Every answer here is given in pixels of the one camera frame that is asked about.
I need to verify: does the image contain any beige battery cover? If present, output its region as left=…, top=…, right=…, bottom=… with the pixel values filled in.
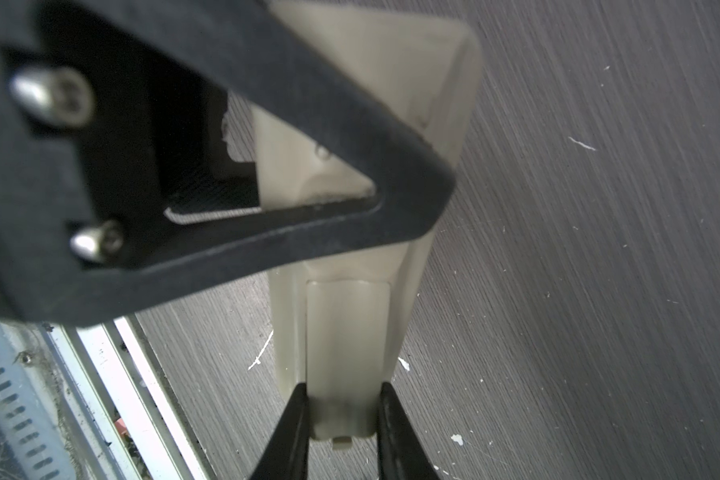
left=306, top=280, right=391, bottom=442

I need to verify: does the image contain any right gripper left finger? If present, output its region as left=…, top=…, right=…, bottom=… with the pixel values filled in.
left=250, top=383, right=311, bottom=480

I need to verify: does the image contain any slotted cable duct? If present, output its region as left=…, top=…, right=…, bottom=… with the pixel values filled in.
left=0, top=326, right=77, bottom=479

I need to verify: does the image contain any white remote control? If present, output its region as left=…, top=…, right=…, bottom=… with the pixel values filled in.
left=221, top=0, right=484, bottom=451

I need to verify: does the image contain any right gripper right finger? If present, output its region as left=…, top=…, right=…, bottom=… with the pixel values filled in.
left=377, top=382, right=439, bottom=480

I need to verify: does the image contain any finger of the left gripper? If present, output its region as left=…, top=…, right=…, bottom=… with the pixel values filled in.
left=0, top=1, right=456, bottom=327

